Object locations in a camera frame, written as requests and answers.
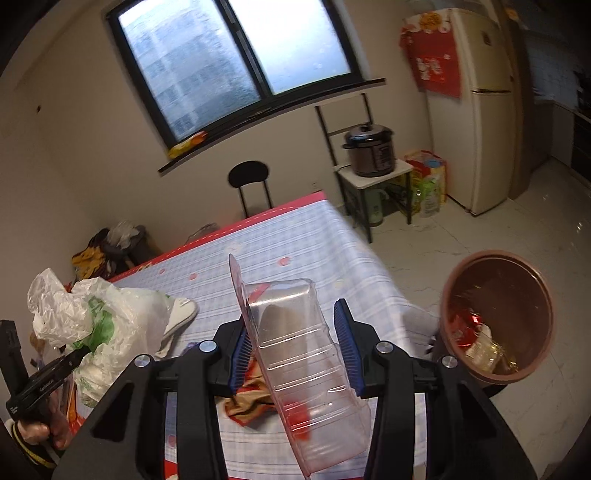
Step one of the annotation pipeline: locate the person's left forearm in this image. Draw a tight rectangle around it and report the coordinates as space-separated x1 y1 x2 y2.
0 418 61 469

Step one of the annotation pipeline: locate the cream refrigerator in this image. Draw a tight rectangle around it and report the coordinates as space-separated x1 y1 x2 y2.
425 7 515 217

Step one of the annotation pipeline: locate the dark bin with clear bag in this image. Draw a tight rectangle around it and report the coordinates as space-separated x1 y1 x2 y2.
106 220 149 265

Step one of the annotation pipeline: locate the brown red snack wrapper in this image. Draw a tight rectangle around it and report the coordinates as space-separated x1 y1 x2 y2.
222 360 278 425

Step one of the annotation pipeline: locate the white oval plastic case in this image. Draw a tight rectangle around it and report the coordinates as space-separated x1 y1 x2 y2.
154 296 199 358

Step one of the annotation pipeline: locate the green red shopping bag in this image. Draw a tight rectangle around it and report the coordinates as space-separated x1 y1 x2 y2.
399 149 448 217

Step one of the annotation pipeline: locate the brown plastic trash bin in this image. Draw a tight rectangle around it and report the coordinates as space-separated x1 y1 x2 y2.
440 249 554 386

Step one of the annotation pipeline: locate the red printed cloth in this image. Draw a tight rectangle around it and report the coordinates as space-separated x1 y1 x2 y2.
399 11 462 99

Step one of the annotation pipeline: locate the black framed window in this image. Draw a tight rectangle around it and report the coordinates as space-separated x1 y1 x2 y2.
106 0 370 148

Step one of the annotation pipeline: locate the person's left hand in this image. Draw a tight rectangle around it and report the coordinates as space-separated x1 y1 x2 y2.
18 392 71 450

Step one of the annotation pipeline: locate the pale green kettle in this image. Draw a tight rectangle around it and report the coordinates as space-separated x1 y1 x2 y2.
365 187 389 227

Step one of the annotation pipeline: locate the red foil wrapper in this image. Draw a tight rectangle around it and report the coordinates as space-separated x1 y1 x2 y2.
450 309 483 343

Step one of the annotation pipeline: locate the black round chair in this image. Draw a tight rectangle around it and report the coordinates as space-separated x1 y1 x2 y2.
228 161 273 217

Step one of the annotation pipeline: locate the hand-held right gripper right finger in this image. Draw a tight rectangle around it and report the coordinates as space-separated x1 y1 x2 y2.
333 299 539 480

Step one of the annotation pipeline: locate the dark electric pressure cooker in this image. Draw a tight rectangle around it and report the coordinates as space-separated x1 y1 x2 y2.
342 122 397 177

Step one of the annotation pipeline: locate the white plastic bag green print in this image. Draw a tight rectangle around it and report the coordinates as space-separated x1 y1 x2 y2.
28 268 174 409

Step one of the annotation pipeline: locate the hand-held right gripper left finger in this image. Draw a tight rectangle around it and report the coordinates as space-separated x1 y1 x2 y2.
51 323 252 480

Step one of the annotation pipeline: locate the yellow brown clothes pile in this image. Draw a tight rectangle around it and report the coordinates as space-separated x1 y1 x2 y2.
71 228 116 280

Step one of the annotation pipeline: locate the gold foil wrapper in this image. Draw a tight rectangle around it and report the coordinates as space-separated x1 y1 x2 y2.
490 342 520 372

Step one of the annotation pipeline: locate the clear plastic blister package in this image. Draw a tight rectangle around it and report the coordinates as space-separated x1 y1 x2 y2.
229 253 372 476

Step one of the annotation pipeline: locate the yellow orange snack packet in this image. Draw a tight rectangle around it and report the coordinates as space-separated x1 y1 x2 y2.
167 130 208 160

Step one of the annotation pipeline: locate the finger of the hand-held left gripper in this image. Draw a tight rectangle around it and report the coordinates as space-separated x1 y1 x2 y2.
46 346 89 377

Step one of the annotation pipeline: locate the black window sill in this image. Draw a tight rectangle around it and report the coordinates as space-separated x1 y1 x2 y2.
158 78 386 175

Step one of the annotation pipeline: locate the black frame side table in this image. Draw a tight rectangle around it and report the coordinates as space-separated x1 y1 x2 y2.
315 93 414 243

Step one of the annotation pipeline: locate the white foam net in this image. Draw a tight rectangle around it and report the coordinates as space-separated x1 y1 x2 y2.
464 323 502 371

